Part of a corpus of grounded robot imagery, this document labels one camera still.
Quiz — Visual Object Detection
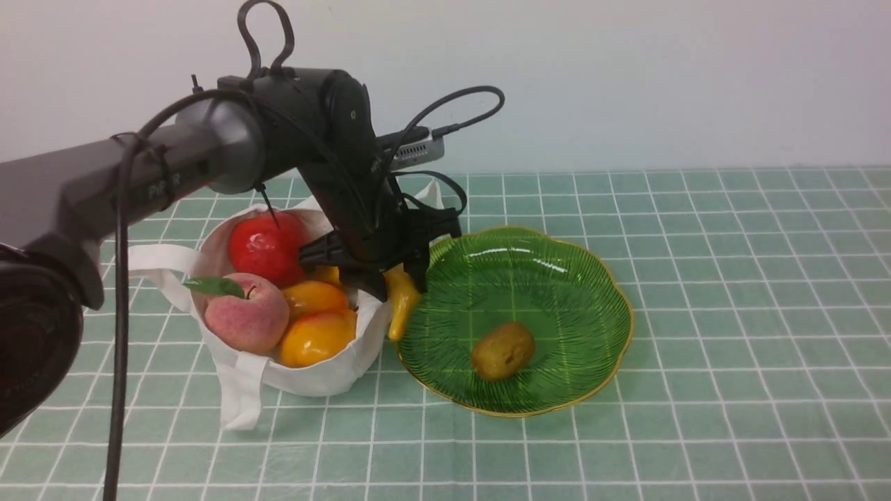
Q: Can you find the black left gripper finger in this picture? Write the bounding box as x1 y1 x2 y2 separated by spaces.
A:
404 244 430 292

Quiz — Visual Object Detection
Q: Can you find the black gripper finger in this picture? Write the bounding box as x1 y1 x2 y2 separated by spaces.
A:
352 269 388 303

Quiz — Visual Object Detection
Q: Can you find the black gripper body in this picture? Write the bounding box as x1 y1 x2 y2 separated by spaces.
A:
299 170 464 272

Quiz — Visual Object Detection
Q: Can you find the yellow banana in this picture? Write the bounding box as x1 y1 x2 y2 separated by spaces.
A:
308 265 421 342

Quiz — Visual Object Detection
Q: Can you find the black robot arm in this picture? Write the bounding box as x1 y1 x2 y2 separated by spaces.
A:
1 67 462 434

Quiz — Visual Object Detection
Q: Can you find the upper orange fruit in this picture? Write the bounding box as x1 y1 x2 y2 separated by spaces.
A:
281 280 352 321

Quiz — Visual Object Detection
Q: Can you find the orange fruit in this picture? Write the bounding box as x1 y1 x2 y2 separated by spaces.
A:
281 280 352 321
277 310 357 368

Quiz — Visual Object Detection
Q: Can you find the lower orange fruit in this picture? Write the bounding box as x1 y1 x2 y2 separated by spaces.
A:
277 310 357 368

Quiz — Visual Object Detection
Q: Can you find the brown kiwi fruit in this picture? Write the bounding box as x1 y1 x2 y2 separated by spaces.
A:
471 321 535 381

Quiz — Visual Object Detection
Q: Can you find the white cloth bag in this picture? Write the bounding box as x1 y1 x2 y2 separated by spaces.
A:
118 181 446 432

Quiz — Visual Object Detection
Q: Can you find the red apple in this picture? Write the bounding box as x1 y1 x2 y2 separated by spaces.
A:
227 212 310 288

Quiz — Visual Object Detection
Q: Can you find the pink peach with leaf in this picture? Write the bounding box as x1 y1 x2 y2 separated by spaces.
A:
184 273 290 356

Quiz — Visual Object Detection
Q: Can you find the green glass plate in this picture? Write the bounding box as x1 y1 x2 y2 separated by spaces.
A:
395 226 634 418

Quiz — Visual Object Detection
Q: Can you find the green checkered tablecloth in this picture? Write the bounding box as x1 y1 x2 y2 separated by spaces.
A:
0 167 891 501

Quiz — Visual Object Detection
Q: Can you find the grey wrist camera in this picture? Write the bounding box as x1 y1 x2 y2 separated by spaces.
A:
389 126 445 170

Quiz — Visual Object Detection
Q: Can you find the black cable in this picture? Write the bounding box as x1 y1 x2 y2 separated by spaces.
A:
102 0 507 501

